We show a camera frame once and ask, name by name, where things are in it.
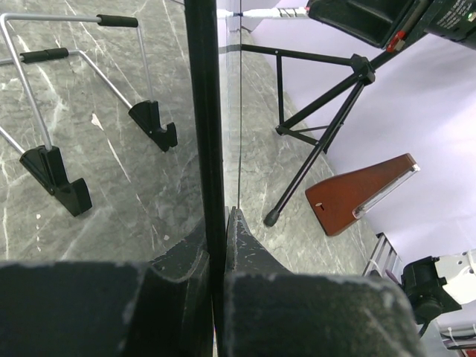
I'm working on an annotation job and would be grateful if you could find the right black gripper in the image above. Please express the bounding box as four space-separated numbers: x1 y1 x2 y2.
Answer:
307 0 475 52

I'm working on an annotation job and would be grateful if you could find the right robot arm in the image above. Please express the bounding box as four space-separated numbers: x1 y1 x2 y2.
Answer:
305 1 475 324

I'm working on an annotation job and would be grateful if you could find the black perforated music stand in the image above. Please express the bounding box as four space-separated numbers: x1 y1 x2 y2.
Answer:
239 36 410 228

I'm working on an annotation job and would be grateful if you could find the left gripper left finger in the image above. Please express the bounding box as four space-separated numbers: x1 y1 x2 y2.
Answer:
1 223 212 356

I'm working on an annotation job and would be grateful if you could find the aluminium frame rail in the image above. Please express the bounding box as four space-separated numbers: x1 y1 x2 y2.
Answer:
362 232 403 282

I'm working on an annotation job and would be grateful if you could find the white marker pen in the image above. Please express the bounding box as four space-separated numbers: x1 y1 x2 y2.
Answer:
216 7 309 19

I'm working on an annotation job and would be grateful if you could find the white whiteboard black frame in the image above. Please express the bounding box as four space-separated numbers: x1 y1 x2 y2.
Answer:
184 1 241 356

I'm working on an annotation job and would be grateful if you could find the wire whiteboard easel stand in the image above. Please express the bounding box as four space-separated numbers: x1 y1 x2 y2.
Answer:
0 13 179 218

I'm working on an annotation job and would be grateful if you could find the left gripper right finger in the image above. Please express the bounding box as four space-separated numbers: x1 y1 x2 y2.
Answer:
222 208 425 356

